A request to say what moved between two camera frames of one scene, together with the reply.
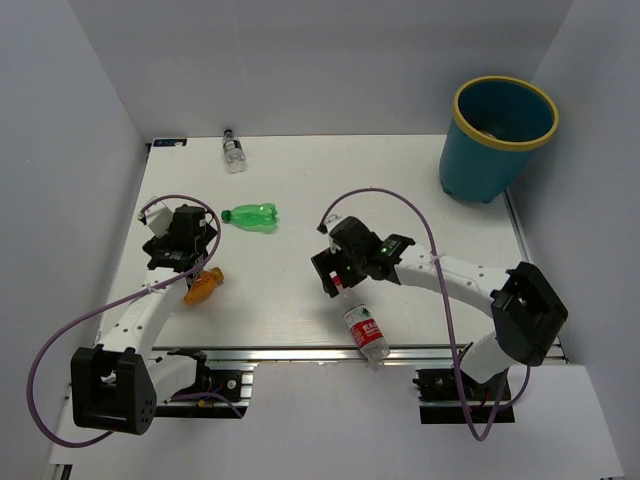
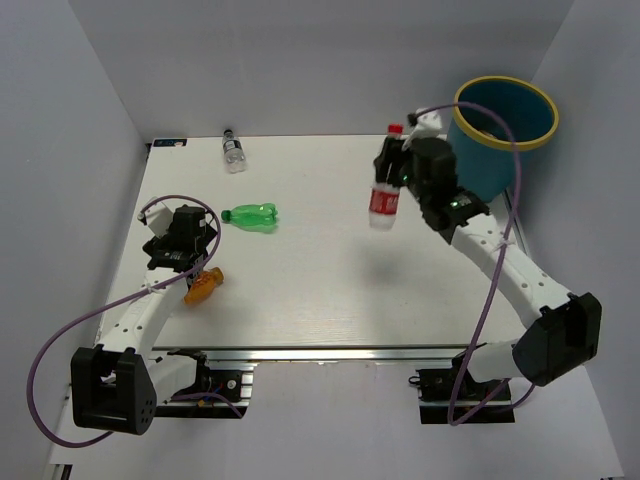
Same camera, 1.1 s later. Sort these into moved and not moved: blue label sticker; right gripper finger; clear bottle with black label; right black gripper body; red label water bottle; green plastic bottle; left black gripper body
Moved: right gripper finger; right black gripper body; red label water bottle
Not moved: blue label sticker; clear bottle with black label; left black gripper body; green plastic bottle
